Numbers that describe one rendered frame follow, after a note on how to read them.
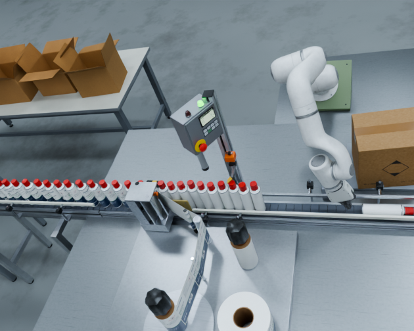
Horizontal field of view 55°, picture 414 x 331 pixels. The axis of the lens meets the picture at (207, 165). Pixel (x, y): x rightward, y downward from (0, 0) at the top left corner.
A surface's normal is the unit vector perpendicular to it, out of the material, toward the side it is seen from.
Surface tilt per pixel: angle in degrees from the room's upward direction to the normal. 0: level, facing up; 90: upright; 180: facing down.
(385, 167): 90
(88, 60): 90
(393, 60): 0
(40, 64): 90
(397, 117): 0
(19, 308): 0
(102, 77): 90
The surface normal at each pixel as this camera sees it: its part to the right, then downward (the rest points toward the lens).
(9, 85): -0.17, 0.76
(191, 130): 0.64, 0.43
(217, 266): -0.26, -0.65
